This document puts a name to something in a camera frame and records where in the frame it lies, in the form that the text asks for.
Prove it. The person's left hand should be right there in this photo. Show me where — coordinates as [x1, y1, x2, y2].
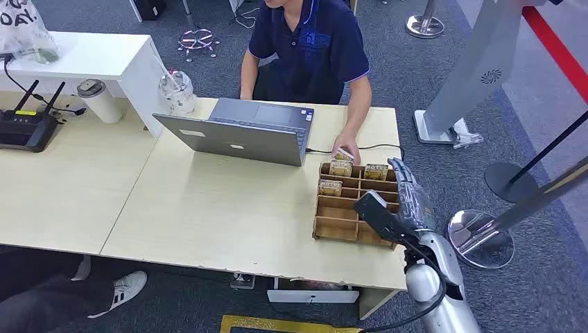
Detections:
[331, 132, 362, 165]

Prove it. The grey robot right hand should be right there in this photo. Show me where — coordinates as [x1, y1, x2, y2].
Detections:
[388, 157, 437, 236]

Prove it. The wooden compartment card organizer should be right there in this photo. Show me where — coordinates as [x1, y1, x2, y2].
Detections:
[313, 160, 401, 251]

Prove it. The person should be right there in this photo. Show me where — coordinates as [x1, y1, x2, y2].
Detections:
[239, 0, 373, 165]

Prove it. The person's leg in dark trousers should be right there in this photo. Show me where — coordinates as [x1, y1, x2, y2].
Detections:
[0, 246, 116, 333]

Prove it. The chrome stanchion with round base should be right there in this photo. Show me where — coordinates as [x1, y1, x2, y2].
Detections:
[447, 155, 588, 271]

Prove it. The crumpled clear plastic wrap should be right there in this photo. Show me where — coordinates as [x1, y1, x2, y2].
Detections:
[451, 118, 485, 150]

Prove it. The black stand with round base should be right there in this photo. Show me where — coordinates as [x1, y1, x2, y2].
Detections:
[484, 110, 588, 205]

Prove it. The grey laptop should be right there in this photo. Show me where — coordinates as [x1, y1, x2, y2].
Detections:
[152, 97, 315, 168]

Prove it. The white box under desk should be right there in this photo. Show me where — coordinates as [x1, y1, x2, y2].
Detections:
[266, 277, 361, 305]

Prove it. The small chrome stanchion base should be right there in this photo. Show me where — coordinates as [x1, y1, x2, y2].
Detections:
[404, 0, 446, 40]

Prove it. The silver kiosk stand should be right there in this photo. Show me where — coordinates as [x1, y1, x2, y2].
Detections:
[413, 0, 548, 145]

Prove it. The grey floor power strip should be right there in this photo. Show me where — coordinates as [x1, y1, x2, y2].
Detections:
[230, 272, 257, 291]

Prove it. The chair star base with wheels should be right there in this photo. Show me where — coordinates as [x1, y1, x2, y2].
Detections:
[177, 0, 221, 63]

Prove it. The red barrier belt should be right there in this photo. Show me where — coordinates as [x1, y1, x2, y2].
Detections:
[521, 5, 588, 105]

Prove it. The black box on floor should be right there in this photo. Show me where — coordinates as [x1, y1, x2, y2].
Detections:
[128, 0, 168, 23]

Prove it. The white cup with lid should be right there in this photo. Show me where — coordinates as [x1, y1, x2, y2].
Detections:
[76, 78, 124, 124]

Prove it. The white sneaker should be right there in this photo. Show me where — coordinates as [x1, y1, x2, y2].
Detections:
[87, 271, 149, 319]

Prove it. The white desk shelf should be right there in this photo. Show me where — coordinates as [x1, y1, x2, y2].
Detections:
[0, 31, 169, 138]

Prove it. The black router with antennas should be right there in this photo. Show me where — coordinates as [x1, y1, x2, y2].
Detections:
[0, 80, 66, 153]

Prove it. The clear printed plastic bag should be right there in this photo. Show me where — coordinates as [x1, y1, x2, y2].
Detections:
[0, 0, 61, 65]

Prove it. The black laptop power cable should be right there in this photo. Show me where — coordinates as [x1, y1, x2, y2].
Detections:
[304, 144, 406, 160]

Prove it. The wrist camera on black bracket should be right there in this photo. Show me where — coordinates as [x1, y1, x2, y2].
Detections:
[353, 190, 406, 244]

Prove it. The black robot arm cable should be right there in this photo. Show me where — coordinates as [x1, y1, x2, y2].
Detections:
[360, 238, 448, 333]

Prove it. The white floor cable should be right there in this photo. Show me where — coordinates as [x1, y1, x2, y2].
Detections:
[234, 6, 261, 31]

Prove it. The yellow floor frame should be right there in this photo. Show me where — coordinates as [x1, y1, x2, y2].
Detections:
[220, 314, 365, 333]

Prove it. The black router cable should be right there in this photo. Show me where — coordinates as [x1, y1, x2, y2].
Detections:
[2, 54, 87, 117]

